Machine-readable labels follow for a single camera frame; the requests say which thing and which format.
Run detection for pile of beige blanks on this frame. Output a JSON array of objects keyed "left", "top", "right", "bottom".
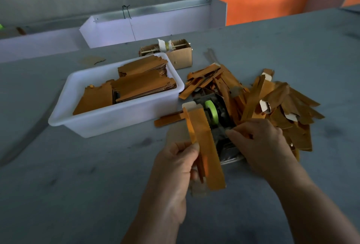
[{"left": 165, "top": 122, "right": 210, "bottom": 197}]

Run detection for pile of gold boxes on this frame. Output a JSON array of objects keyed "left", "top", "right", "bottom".
[{"left": 179, "top": 62, "right": 325, "bottom": 160}]

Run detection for black tape dispenser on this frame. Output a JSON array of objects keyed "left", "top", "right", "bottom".
[{"left": 205, "top": 94, "right": 245, "bottom": 166}]

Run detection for green tape roll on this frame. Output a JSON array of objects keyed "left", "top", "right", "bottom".
[{"left": 205, "top": 100, "right": 219, "bottom": 125}]

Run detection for person's right hand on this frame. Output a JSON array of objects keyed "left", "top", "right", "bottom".
[{"left": 225, "top": 119, "right": 305, "bottom": 185}]

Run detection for gold cartons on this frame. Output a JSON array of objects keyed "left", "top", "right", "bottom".
[{"left": 73, "top": 55, "right": 177, "bottom": 115}]

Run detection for person's left forearm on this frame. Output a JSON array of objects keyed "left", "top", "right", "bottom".
[{"left": 121, "top": 213, "right": 183, "bottom": 244}]

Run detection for white plastic bin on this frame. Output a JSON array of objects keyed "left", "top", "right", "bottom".
[{"left": 48, "top": 52, "right": 185, "bottom": 138}]

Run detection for long white tray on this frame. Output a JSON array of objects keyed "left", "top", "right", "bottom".
[
  {"left": 79, "top": 0, "right": 227, "bottom": 49},
  {"left": 0, "top": 27, "right": 88, "bottom": 63}
]

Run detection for person's right forearm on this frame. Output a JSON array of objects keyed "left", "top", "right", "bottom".
[{"left": 270, "top": 168, "right": 360, "bottom": 244}]

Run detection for person's left hand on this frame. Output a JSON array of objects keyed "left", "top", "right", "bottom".
[{"left": 143, "top": 141, "right": 201, "bottom": 225}]

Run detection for small cardboard box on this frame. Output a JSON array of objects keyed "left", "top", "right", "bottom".
[{"left": 139, "top": 38, "right": 193, "bottom": 70}]

